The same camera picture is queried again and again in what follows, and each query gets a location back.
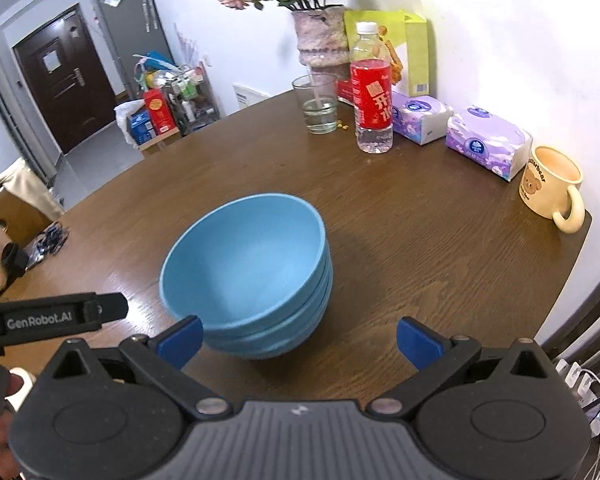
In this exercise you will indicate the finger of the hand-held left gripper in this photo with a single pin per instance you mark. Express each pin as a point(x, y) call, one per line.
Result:
point(114, 307)

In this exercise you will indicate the white straw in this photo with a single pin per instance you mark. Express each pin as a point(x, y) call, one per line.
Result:
point(316, 91)

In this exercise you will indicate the small red box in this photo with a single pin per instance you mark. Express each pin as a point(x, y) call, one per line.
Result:
point(345, 92)

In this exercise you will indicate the grey refrigerator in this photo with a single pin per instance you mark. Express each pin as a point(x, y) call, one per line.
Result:
point(125, 35)

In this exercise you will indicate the white plastic bag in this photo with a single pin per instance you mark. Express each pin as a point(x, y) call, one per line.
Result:
point(125, 112)

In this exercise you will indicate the blue white bag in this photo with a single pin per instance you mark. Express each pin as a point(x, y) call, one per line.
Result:
point(155, 62)

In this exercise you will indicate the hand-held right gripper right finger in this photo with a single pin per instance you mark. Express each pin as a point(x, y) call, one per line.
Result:
point(420, 342)

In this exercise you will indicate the blue carton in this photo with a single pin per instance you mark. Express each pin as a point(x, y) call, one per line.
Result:
point(141, 127)

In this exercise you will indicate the black round cap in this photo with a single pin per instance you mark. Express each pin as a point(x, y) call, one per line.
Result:
point(14, 260)

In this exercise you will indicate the scattered yellow kernels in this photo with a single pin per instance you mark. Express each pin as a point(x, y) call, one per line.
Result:
point(342, 125)

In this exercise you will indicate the blue bowl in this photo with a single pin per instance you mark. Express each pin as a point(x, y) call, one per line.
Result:
point(310, 310)
point(270, 352)
point(240, 265)

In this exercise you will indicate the storage cart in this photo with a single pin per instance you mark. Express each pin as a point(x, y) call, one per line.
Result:
point(195, 105)

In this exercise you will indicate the cream bear mug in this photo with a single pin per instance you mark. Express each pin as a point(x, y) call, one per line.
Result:
point(540, 190)

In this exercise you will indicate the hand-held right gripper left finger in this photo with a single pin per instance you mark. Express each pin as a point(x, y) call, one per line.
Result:
point(182, 342)

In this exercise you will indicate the dark brown door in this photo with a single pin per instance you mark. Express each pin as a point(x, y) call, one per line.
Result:
point(65, 105)

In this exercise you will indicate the white paper notice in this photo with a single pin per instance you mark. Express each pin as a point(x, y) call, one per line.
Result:
point(51, 62)

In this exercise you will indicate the beige cloth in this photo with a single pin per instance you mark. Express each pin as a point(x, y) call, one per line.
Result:
point(30, 185)

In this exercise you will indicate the green snack box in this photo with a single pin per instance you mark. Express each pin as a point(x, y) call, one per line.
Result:
point(415, 55)

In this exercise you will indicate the purple tissue pack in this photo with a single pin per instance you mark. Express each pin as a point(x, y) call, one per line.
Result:
point(420, 120)
point(485, 145)

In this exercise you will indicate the power strip with white chargers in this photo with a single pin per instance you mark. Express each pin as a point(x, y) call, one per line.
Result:
point(580, 390)

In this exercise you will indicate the red label water bottle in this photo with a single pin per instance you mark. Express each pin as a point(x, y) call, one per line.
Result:
point(372, 105)

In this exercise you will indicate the person's left hand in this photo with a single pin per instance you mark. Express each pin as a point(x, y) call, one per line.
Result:
point(20, 382)

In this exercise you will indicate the clear drinking glass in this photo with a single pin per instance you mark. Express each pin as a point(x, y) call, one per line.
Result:
point(315, 115)

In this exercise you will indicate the red carton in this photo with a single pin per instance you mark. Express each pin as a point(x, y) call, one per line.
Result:
point(159, 112)

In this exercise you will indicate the wooden chair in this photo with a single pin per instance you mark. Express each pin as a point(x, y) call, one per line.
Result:
point(15, 222)

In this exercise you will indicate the folded umbrella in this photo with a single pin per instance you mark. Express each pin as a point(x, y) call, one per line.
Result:
point(147, 5)

